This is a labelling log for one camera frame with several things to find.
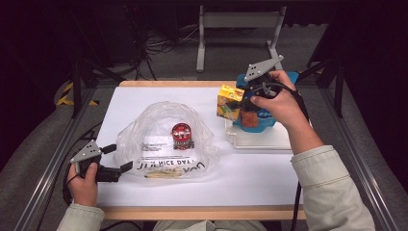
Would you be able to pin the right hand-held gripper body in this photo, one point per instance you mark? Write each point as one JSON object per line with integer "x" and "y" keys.
{"x": 260, "y": 82}

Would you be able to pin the yellow juice carton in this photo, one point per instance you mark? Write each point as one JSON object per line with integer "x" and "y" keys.
{"x": 228, "y": 102}

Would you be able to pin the red can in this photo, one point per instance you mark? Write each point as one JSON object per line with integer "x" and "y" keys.
{"x": 182, "y": 134}

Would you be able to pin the black metal stand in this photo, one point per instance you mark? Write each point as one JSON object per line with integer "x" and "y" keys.
{"x": 338, "y": 93}

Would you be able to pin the white metal stand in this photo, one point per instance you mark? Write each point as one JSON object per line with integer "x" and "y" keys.
{"x": 237, "y": 20}

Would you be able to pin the blue snack pouch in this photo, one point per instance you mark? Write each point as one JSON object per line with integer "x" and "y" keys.
{"x": 258, "y": 126}

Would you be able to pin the clear plastic shopping bag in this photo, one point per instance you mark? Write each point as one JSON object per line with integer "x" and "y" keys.
{"x": 138, "y": 147}

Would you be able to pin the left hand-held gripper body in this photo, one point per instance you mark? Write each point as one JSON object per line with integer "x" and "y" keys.
{"x": 87, "y": 154}

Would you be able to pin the person's left hand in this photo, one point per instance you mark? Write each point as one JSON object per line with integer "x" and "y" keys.
{"x": 83, "y": 189}

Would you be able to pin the aluminium rail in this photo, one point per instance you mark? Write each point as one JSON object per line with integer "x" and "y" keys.
{"x": 48, "y": 179}
{"x": 362, "y": 173}

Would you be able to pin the white plastic tray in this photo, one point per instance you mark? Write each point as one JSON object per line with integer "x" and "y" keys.
{"x": 256, "y": 141}

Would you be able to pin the white table mat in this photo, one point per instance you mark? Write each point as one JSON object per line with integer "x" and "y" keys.
{"x": 250, "y": 179}

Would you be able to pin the person's lap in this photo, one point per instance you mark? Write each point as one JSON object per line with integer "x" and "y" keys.
{"x": 208, "y": 226}

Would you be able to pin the yellow black striped tape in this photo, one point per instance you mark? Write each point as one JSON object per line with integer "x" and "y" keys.
{"x": 65, "y": 96}

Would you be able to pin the person's right hand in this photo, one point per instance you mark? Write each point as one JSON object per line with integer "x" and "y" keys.
{"x": 282, "y": 102}

